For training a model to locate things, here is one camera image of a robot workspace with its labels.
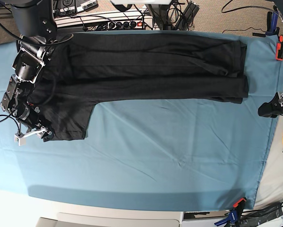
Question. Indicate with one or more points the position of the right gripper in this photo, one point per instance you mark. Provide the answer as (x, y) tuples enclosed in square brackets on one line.
[(31, 117)]

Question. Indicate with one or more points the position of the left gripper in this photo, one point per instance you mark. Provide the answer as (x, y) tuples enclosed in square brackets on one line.
[(273, 108)]

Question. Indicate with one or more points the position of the blue table cloth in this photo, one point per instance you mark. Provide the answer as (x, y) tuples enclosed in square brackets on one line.
[(166, 155)]

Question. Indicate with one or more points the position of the white power strip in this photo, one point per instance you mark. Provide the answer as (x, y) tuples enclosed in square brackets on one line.
[(115, 23)]

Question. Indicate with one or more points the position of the orange black clamp top right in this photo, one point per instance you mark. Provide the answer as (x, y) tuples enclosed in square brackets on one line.
[(279, 49)]

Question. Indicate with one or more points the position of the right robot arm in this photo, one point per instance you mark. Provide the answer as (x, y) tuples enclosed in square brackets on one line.
[(36, 43)]

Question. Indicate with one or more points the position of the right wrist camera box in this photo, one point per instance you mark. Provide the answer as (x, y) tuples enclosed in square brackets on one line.
[(20, 139)]

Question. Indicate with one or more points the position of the black plastic bag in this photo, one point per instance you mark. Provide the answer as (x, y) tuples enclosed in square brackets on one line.
[(255, 218)]

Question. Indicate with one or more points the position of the black T-shirt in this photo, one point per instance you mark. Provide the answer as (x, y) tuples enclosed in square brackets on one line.
[(96, 68)]

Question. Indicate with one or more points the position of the orange blue clamp bottom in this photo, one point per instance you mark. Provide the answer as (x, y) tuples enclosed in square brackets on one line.
[(233, 218)]

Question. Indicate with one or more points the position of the blue clamp top right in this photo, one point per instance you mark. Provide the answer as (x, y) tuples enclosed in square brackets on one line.
[(271, 22)]

